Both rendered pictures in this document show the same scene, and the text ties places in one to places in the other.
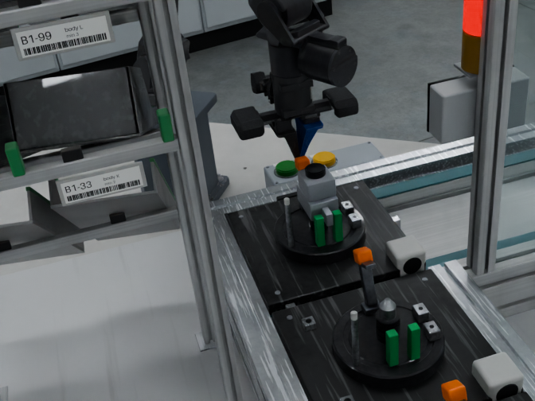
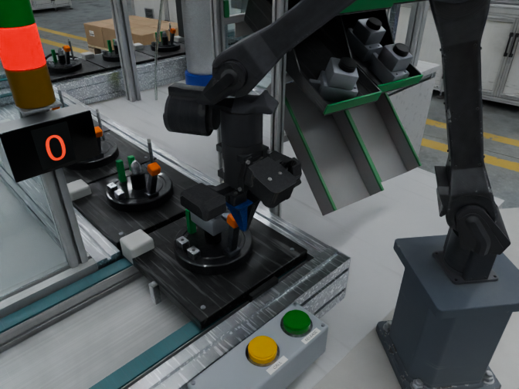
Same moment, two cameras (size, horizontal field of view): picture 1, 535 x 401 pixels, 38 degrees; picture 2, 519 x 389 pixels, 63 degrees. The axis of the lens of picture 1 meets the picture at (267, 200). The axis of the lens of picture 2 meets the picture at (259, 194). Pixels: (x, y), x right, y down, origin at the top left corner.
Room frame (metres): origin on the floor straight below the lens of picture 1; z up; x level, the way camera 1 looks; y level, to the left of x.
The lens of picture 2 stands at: (1.51, -0.31, 1.46)
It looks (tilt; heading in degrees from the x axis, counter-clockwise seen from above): 32 degrees down; 149
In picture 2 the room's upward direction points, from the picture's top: straight up
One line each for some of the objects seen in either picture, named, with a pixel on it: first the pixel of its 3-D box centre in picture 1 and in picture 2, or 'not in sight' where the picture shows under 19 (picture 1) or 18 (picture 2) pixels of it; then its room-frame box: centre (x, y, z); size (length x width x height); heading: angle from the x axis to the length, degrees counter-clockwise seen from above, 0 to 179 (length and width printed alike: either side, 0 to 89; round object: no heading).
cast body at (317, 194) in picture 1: (318, 191); (206, 204); (0.94, -0.08, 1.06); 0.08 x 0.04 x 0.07; 13
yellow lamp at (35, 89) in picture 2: (482, 48); (31, 84); (0.88, -0.29, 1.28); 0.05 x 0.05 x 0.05
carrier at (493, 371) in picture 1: (388, 323); (137, 177); (0.70, -0.13, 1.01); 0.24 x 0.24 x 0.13; 13
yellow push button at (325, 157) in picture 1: (324, 161); (262, 351); (1.18, -0.11, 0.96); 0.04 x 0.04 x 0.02
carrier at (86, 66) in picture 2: not in sight; (62, 57); (-0.41, -0.10, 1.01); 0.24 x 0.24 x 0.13; 13
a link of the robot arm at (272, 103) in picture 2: (287, 47); (242, 115); (1.04, -0.06, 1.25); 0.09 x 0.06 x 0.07; 43
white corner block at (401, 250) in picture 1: (405, 256); (137, 247); (0.88, -0.19, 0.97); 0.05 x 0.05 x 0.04; 13
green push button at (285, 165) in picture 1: (287, 170); (296, 323); (1.16, -0.04, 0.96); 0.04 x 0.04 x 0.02
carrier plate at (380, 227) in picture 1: (320, 240); (214, 252); (0.95, -0.07, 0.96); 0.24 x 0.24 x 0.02; 13
